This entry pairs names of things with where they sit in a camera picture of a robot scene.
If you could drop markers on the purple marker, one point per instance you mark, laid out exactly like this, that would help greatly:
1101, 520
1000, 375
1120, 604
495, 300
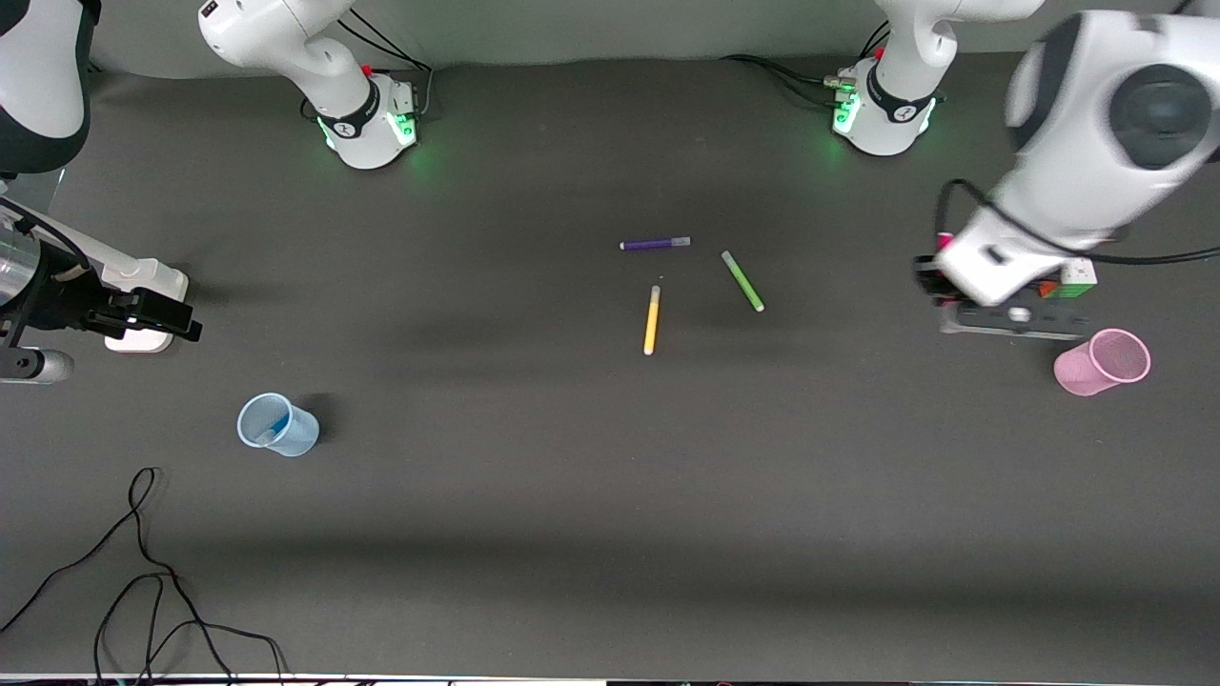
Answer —
653, 245

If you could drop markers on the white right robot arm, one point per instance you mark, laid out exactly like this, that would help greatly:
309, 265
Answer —
367, 119

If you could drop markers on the yellow marker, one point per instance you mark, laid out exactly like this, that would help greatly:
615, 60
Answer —
652, 319

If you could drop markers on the green marker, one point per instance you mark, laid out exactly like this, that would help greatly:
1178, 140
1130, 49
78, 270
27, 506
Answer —
742, 281

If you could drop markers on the colourful puzzle cube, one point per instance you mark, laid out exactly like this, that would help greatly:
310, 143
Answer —
1077, 278

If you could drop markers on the blue marker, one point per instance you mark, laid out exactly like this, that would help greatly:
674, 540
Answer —
274, 431

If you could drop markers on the pink plastic cup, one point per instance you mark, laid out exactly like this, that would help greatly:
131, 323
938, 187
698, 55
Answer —
1101, 364

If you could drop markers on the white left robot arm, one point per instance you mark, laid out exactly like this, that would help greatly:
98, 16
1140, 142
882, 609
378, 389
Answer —
1087, 143

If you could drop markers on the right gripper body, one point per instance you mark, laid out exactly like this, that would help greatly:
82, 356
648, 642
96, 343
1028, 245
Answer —
65, 303

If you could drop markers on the pink marker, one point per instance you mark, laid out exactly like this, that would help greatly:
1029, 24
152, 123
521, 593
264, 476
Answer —
945, 240

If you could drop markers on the light blue plastic cup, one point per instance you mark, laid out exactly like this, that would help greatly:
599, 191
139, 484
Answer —
291, 433

